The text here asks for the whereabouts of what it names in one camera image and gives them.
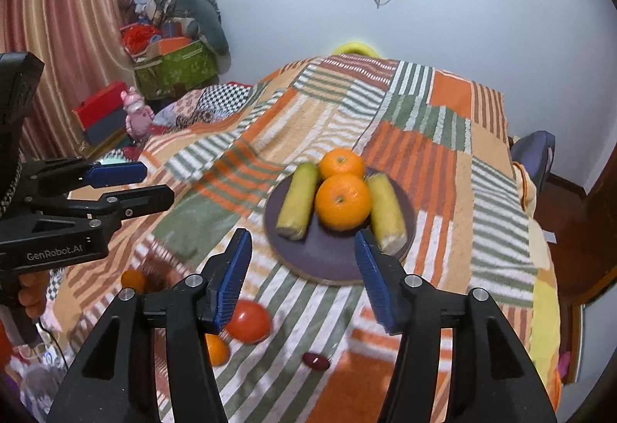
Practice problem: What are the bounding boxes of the grey-green plush toy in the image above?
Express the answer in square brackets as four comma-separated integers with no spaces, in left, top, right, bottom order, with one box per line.
[176,0,231,57]

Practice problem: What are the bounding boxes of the checkered cloth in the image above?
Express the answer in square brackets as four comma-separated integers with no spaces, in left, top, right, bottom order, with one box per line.
[154,83,256,130]

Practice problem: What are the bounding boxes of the green patterned box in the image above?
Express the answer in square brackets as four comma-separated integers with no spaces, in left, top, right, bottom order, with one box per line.
[132,40,220,101]

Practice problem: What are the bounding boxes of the dark round plate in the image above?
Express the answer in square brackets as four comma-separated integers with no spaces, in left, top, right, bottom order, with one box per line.
[264,167,416,285]

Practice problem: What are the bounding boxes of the person's left hand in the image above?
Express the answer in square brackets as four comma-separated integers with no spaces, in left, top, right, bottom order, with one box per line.
[18,271,51,319]

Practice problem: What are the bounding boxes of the small orange kumquat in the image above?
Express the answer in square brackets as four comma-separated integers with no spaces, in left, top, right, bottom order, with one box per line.
[205,333,230,367]
[120,270,147,295]

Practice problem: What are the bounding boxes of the red and grey box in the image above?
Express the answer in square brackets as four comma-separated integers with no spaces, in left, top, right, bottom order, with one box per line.
[72,83,131,147]

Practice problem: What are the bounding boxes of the striped patchwork blanket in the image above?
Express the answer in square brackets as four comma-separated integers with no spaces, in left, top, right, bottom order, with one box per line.
[41,54,562,423]

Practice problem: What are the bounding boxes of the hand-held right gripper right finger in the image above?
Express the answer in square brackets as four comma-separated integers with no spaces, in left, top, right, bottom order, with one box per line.
[354,229,557,423]

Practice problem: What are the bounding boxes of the yellow round item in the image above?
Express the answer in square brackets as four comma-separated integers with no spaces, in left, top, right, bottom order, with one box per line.
[332,42,379,60]

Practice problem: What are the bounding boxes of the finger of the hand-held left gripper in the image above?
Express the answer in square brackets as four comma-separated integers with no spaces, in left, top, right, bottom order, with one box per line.
[22,157,148,192]
[34,184,175,231]

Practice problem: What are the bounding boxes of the large orange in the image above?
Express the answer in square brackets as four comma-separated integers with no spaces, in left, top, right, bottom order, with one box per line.
[315,173,373,232]

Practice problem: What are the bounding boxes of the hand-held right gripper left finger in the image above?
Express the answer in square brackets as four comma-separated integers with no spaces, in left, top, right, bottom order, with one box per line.
[46,228,254,423]

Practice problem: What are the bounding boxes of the yellow corn cob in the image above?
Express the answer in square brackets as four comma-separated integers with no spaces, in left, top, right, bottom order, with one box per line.
[276,163,321,241]
[365,173,408,255]

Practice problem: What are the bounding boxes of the medium orange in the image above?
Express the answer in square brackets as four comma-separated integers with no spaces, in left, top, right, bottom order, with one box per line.
[319,148,366,180]

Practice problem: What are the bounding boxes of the red tomato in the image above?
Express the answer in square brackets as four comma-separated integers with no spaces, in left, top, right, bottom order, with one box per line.
[226,300,272,345]

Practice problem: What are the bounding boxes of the striped pink curtain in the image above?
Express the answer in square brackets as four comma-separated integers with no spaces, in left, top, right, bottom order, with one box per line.
[0,0,145,163]

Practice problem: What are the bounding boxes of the pink toy figure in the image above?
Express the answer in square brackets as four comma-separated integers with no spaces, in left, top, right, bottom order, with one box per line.
[120,86,155,139]

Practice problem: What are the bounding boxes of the red crumpled cloth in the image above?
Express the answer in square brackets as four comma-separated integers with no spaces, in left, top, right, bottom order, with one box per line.
[120,24,160,52]

